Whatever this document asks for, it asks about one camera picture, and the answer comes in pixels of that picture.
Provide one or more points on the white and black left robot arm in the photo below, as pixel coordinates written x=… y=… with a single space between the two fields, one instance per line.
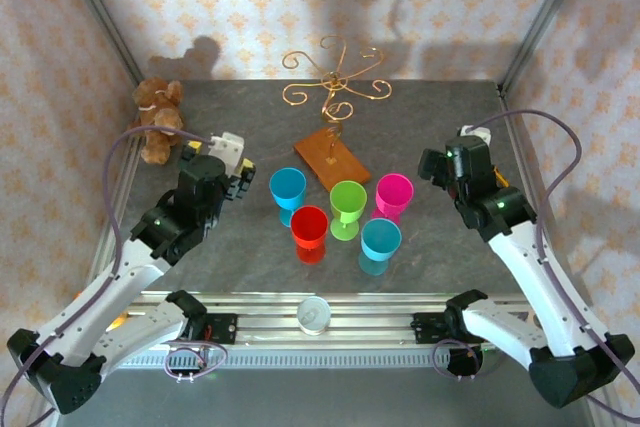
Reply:
x=100 y=297

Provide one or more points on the aluminium side rail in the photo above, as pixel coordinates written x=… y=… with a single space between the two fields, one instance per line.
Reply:
x=121 y=187
x=515 y=119

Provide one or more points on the light blue wine glass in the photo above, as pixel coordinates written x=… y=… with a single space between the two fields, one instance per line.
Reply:
x=380 y=242

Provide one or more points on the green wine glass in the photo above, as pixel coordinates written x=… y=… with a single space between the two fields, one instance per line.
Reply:
x=347 y=202

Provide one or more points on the pink wine glass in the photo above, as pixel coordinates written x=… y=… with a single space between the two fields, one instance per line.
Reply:
x=395 y=192

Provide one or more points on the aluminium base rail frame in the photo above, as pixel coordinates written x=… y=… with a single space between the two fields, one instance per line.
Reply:
x=370 y=319

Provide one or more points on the aluminium corner post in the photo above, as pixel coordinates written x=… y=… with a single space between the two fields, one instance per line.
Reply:
x=545 y=17
x=100 y=12

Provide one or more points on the brown teddy bear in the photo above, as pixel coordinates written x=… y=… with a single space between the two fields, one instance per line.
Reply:
x=157 y=97

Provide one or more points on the red wine glass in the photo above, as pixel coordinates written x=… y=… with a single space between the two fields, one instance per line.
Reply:
x=309 y=227

